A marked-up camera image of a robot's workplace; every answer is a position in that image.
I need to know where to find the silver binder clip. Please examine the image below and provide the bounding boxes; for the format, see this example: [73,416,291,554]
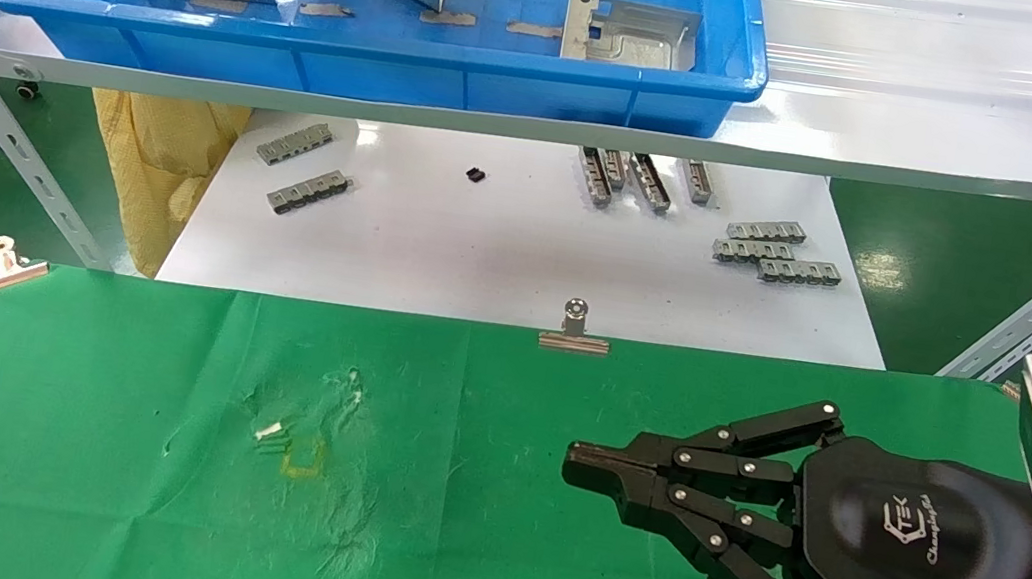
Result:
[0,235,54,307]
[536,293,617,358]

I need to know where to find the yellow plastic bag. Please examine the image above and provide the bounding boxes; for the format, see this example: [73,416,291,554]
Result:
[68,86,253,290]

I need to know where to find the green cloth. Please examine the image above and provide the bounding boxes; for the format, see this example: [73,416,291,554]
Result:
[0,244,1032,579]

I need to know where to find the blue plastic tray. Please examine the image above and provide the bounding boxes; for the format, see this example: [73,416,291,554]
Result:
[0,0,780,158]

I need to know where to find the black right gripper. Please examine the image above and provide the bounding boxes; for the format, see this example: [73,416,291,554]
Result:
[548,366,1032,579]

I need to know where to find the white metal shelf rack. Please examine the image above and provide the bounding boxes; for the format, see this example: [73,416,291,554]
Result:
[0,0,1032,403]

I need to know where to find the grey slotted metal block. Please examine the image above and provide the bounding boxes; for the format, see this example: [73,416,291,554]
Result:
[572,146,619,211]
[254,114,336,175]
[710,234,798,272]
[757,253,845,294]
[680,159,719,208]
[266,161,354,225]
[725,212,809,251]
[623,152,678,217]
[597,148,632,195]

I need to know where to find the flat stamped metal plate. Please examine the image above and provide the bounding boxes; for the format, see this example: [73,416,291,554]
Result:
[560,0,705,78]

